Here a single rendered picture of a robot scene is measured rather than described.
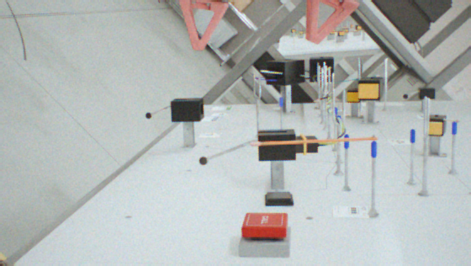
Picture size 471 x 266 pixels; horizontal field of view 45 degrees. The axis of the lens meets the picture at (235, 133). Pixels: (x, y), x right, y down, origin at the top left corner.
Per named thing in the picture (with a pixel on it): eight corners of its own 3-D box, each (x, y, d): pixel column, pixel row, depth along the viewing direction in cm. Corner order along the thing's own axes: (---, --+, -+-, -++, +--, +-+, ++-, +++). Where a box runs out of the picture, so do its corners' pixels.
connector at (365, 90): (378, 97, 132) (378, 83, 132) (377, 98, 130) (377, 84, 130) (359, 97, 134) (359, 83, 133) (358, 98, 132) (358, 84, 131)
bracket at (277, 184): (269, 185, 90) (268, 154, 89) (284, 184, 90) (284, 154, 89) (270, 194, 85) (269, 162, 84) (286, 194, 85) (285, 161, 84)
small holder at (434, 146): (451, 147, 109) (452, 111, 108) (446, 158, 102) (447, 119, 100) (426, 146, 111) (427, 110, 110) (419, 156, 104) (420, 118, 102)
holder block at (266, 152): (258, 155, 89) (257, 130, 88) (294, 154, 88) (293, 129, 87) (258, 162, 84) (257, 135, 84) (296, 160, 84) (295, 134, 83)
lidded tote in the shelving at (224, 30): (187, 18, 765) (204, 1, 758) (192, 17, 805) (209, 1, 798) (218, 50, 771) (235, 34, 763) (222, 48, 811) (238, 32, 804)
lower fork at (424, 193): (431, 196, 81) (435, 98, 78) (419, 197, 81) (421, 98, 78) (429, 193, 83) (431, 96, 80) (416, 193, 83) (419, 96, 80)
